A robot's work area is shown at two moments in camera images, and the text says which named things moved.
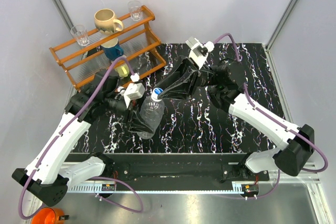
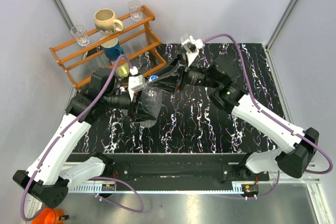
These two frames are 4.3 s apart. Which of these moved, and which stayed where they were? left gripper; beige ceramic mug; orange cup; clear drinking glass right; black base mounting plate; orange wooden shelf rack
Moved: left gripper
Stayed: black base mounting plate; orange wooden shelf rack; beige ceramic mug; orange cup; clear drinking glass right
